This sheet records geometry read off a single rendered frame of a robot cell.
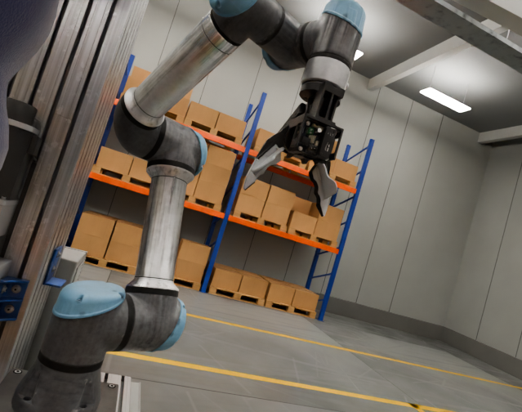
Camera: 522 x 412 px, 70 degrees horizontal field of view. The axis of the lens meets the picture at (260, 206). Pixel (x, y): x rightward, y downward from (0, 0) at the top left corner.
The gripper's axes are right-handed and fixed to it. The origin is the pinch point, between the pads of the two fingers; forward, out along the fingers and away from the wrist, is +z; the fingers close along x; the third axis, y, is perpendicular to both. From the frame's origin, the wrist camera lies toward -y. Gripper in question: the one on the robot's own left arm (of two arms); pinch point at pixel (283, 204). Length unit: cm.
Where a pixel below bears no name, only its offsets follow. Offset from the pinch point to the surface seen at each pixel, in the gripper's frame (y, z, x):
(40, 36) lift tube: 36.0, -1.2, -30.1
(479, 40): -310, -305, 305
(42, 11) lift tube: 38.3, -1.8, -29.7
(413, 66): -629, -440, 436
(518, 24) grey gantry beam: -110, -158, 152
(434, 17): -315, -305, 236
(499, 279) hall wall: -676, -58, 894
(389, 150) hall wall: -808, -310, 553
